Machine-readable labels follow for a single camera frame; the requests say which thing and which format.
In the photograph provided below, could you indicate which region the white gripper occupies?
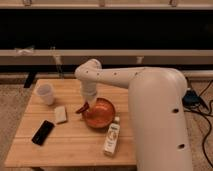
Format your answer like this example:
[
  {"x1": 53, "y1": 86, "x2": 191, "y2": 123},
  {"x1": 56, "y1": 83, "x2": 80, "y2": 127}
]
[{"x1": 81, "y1": 82, "x2": 97, "y2": 103}]

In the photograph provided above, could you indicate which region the red pepper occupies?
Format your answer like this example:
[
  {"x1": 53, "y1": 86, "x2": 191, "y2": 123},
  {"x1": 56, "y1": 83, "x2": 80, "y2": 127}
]
[{"x1": 75, "y1": 102, "x2": 89, "y2": 114}]

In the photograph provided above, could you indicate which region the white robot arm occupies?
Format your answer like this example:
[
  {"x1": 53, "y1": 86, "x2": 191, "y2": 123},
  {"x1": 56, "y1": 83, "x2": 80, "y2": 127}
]
[{"x1": 75, "y1": 59, "x2": 193, "y2": 171}]

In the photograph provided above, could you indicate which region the orange ceramic bowl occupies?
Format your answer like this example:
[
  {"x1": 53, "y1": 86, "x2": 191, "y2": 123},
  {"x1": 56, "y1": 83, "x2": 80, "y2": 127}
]
[{"x1": 82, "y1": 98, "x2": 116, "y2": 129}]

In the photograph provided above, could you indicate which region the white sponge block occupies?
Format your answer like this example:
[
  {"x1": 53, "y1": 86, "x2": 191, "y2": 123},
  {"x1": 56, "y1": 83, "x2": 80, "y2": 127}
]
[{"x1": 54, "y1": 106, "x2": 67, "y2": 124}]

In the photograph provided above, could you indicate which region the white plastic cup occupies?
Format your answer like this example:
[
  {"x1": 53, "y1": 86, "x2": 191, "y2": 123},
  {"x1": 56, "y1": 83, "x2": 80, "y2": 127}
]
[{"x1": 35, "y1": 84, "x2": 54, "y2": 105}]

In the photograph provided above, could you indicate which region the wooden table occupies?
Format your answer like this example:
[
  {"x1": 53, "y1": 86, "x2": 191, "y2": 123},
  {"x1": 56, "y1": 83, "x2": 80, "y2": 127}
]
[{"x1": 5, "y1": 79, "x2": 136, "y2": 167}]

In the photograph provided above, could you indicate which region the black smartphone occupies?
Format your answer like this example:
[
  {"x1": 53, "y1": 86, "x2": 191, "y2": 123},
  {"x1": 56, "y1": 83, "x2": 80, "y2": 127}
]
[{"x1": 31, "y1": 120, "x2": 54, "y2": 145}]

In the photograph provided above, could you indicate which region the white lotion bottle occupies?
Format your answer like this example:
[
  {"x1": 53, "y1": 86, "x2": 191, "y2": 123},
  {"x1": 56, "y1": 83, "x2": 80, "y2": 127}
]
[{"x1": 103, "y1": 116, "x2": 120, "y2": 156}]

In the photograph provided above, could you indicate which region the black cable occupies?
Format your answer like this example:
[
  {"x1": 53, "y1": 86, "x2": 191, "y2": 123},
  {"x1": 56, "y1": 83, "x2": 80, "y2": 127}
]
[{"x1": 183, "y1": 79, "x2": 213, "y2": 168}]

